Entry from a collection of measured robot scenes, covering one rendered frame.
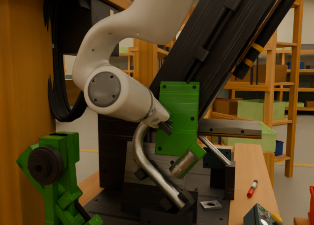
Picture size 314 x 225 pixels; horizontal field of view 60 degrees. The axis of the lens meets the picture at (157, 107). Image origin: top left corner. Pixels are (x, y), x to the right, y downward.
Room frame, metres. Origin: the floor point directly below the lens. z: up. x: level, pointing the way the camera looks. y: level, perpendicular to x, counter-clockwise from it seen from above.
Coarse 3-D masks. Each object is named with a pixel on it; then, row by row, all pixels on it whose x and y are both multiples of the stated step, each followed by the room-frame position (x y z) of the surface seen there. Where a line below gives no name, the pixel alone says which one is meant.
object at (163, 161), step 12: (144, 144) 0.78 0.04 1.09; (132, 156) 0.78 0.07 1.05; (156, 156) 0.76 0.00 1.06; (168, 156) 0.75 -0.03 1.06; (132, 168) 0.77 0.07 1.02; (168, 168) 0.74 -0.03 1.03; (132, 180) 0.76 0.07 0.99; (144, 180) 0.75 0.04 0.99; (168, 180) 0.74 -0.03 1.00; (180, 180) 0.73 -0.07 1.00
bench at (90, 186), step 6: (96, 174) 1.09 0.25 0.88; (84, 180) 1.03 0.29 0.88; (90, 180) 1.03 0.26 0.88; (96, 180) 1.03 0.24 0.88; (78, 186) 0.97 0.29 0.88; (84, 186) 0.97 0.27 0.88; (90, 186) 0.97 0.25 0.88; (96, 186) 0.97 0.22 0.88; (84, 192) 0.92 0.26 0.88; (90, 192) 0.92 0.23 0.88; (96, 192) 0.92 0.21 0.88; (78, 198) 0.87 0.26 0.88; (84, 198) 0.87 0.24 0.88; (90, 198) 0.87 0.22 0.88; (84, 204) 0.83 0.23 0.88
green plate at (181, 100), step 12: (168, 84) 0.79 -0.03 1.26; (180, 84) 0.78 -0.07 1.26; (192, 84) 0.77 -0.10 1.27; (168, 96) 0.78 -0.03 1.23; (180, 96) 0.77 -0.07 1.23; (192, 96) 0.76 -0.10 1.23; (168, 108) 0.77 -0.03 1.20; (180, 108) 0.76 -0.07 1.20; (192, 108) 0.75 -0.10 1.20; (180, 120) 0.75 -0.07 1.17; (192, 120) 0.74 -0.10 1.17; (180, 132) 0.74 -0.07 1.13; (192, 132) 0.73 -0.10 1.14; (156, 144) 0.75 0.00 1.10; (168, 144) 0.74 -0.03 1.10; (180, 144) 0.73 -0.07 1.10
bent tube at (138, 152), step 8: (168, 112) 0.73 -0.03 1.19; (136, 128) 0.75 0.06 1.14; (144, 128) 0.74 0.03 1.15; (136, 136) 0.74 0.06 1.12; (136, 144) 0.73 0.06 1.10; (136, 152) 0.72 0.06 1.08; (136, 160) 0.72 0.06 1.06; (144, 160) 0.72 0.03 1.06; (144, 168) 0.71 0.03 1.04; (152, 168) 0.70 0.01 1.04; (152, 176) 0.70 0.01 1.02; (160, 176) 0.69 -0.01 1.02; (160, 184) 0.68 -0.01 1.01; (168, 184) 0.68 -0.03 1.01; (168, 192) 0.67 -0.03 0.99; (176, 192) 0.67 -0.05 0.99; (176, 200) 0.66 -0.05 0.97
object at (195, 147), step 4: (192, 144) 0.72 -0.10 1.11; (196, 144) 0.72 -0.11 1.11; (188, 148) 0.72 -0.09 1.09; (192, 148) 0.72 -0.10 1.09; (196, 148) 0.71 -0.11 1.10; (200, 148) 0.71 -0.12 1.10; (184, 152) 0.72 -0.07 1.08; (196, 152) 0.71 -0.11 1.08; (200, 152) 0.71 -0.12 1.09; (204, 152) 0.71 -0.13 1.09; (180, 156) 0.72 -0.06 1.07; (200, 156) 0.71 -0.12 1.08; (176, 160) 0.72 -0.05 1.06; (196, 160) 0.71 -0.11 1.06; (172, 164) 0.72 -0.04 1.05; (192, 164) 0.71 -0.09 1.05; (188, 168) 0.71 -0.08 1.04
